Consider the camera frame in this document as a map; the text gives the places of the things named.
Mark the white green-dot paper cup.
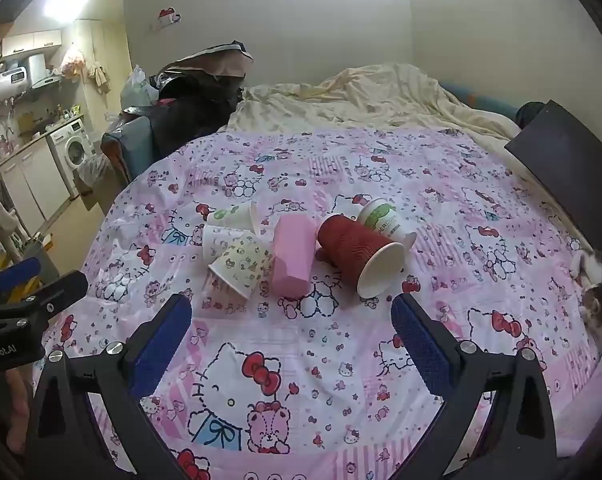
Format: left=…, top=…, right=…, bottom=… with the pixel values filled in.
left=208, top=200, right=258, bottom=233

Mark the person's left hand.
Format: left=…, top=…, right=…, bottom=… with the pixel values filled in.
left=0, top=365, right=32, bottom=455

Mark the pink faceted plastic cup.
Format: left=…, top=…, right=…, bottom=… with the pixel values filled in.
left=272, top=214, right=317, bottom=298

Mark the white purple-print paper cup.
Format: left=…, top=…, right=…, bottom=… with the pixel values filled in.
left=202, top=224, right=249, bottom=264

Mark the yellow cartoon print paper cup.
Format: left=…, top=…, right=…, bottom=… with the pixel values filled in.
left=209, top=233, right=273, bottom=299

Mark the white kitchen cabinet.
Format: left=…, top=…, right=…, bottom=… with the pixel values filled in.
left=0, top=139, right=70, bottom=235

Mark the Hello Kitty wall sticker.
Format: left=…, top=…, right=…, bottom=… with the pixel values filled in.
left=151, top=6, right=182, bottom=32

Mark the white green-leaf paper cup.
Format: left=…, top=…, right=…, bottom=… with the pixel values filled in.
left=357, top=198, right=417, bottom=250

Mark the white washing machine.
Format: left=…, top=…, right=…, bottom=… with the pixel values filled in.
left=46, top=116, right=96, bottom=200

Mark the white water heater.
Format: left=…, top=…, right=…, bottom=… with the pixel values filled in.
left=0, top=66, right=28, bottom=102

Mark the red ribbed paper cup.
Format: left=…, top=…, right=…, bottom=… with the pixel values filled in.
left=317, top=214, right=406, bottom=299

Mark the black bag pile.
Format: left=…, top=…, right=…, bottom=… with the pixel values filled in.
left=149, top=40, right=253, bottom=157

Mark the tabby and white cat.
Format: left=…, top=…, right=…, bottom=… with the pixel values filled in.
left=570, top=249, right=602, bottom=356

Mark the cream crumpled blanket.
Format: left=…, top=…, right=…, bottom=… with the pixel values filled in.
left=224, top=63, right=520, bottom=140

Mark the white plastic bag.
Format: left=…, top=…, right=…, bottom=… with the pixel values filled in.
left=120, top=65, right=159, bottom=110

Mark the pink Hello Kitty bedsheet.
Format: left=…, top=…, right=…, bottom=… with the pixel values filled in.
left=44, top=129, right=598, bottom=479

